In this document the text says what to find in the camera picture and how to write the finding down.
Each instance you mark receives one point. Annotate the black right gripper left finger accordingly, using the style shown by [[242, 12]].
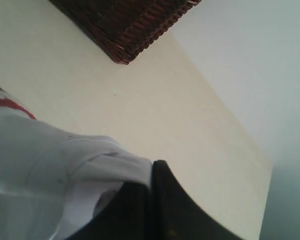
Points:
[[126, 217]]

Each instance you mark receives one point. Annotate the dark red wicker basket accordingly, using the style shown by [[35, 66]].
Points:
[[124, 28]]

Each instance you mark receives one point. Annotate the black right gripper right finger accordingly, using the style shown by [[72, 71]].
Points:
[[175, 215]]

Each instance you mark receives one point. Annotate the white t-shirt red patch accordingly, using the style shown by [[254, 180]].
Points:
[[53, 182]]

